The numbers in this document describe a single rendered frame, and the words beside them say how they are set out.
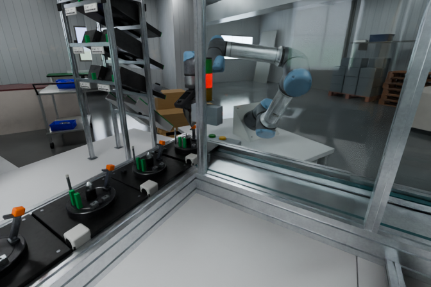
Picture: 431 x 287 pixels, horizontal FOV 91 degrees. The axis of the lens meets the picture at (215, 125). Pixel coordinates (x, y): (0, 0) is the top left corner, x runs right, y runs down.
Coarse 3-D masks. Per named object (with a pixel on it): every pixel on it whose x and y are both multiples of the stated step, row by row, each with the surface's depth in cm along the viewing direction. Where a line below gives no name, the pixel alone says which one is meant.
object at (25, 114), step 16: (0, 96) 372; (16, 96) 383; (32, 96) 395; (48, 96) 408; (64, 96) 421; (0, 112) 377; (16, 112) 389; (32, 112) 401; (48, 112) 414; (64, 112) 429; (0, 128) 383; (16, 128) 395; (32, 128) 408
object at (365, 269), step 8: (360, 264) 61; (368, 264) 61; (376, 264) 61; (360, 272) 58; (368, 272) 58; (376, 272) 58; (360, 280) 56; (368, 280) 56; (376, 280) 56; (384, 280) 56; (408, 280) 56; (416, 280) 56
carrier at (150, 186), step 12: (144, 156) 99; (156, 156) 99; (120, 168) 89; (132, 168) 85; (144, 168) 83; (156, 168) 83; (168, 168) 89; (180, 168) 89; (120, 180) 81; (132, 180) 81; (144, 180) 81; (156, 180) 81; (168, 180) 81; (144, 192) 74
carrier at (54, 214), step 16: (80, 192) 70; (96, 192) 70; (112, 192) 70; (128, 192) 74; (48, 208) 66; (64, 208) 66; (80, 208) 63; (96, 208) 63; (112, 208) 66; (128, 208) 66; (48, 224) 60; (64, 224) 60; (80, 224) 57; (96, 224) 60; (64, 240) 55; (80, 240) 54
